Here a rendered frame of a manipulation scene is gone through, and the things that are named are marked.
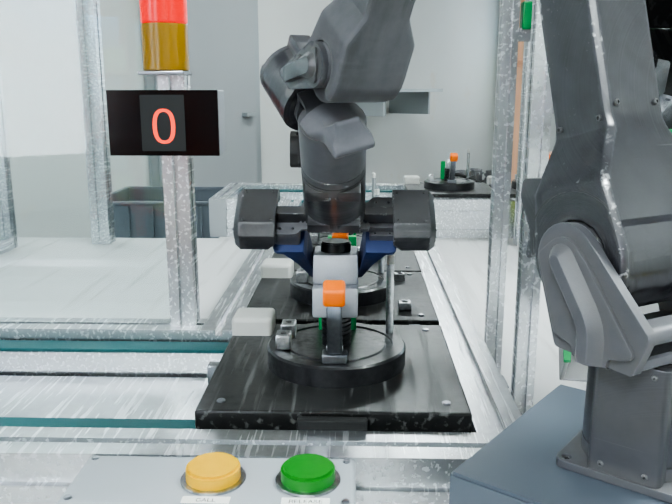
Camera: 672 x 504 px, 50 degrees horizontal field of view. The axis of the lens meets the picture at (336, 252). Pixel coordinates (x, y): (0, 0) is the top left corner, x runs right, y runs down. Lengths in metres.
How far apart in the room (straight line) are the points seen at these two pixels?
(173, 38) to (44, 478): 0.45
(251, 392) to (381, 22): 0.35
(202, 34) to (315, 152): 5.19
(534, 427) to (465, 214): 1.52
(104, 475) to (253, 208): 0.26
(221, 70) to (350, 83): 5.34
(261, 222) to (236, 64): 5.35
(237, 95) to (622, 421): 5.71
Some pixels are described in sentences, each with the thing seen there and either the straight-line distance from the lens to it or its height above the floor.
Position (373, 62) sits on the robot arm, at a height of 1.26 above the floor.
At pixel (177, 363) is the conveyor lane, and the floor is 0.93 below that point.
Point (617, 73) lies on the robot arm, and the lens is 0.37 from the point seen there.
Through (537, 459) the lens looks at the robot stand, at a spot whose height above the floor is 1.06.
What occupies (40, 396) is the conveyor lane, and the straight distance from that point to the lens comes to 0.86.
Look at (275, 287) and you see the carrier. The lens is 1.02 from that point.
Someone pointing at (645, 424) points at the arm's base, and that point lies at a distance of 0.37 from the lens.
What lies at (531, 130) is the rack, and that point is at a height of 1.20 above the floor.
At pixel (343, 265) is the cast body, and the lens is 0.70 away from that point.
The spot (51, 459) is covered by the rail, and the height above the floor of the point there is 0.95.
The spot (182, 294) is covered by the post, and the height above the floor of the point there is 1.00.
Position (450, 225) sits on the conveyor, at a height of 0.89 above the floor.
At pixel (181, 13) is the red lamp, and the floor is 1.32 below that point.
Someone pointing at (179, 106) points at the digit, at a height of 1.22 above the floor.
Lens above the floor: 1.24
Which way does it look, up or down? 13 degrees down
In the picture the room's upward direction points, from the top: straight up
